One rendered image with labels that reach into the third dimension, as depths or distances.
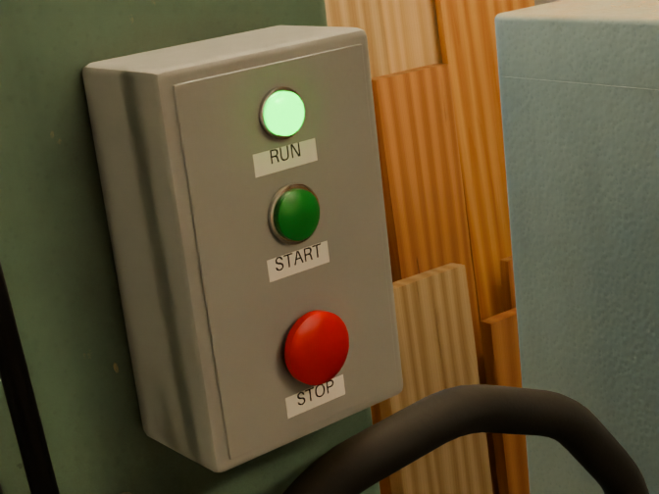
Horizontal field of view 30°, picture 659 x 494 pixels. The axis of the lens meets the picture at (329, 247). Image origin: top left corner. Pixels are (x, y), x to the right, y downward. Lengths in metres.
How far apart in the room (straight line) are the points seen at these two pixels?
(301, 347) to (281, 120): 0.09
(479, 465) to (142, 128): 1.72
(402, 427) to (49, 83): 0.22
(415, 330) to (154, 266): 1.52
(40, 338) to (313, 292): 0.11
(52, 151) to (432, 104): 1.64
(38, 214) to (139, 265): 0.04
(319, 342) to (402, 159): 1.59
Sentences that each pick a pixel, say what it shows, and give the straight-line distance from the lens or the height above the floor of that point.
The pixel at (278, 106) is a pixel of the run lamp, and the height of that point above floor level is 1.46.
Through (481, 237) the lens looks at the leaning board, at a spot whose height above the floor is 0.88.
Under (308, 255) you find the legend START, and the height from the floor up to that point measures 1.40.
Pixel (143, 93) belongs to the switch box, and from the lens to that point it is 0.45.
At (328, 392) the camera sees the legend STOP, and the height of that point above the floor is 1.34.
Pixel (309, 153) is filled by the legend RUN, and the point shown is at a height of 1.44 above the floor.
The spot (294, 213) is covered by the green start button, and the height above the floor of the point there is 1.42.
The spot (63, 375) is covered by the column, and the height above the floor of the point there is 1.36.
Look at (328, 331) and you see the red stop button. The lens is 0.49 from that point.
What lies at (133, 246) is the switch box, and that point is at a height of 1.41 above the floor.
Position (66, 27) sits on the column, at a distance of 0.49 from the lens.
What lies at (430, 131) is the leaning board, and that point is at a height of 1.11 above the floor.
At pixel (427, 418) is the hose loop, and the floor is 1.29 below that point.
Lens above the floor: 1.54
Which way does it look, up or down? 16 degrees down
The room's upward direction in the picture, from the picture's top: 7 degrees counter-clockwise
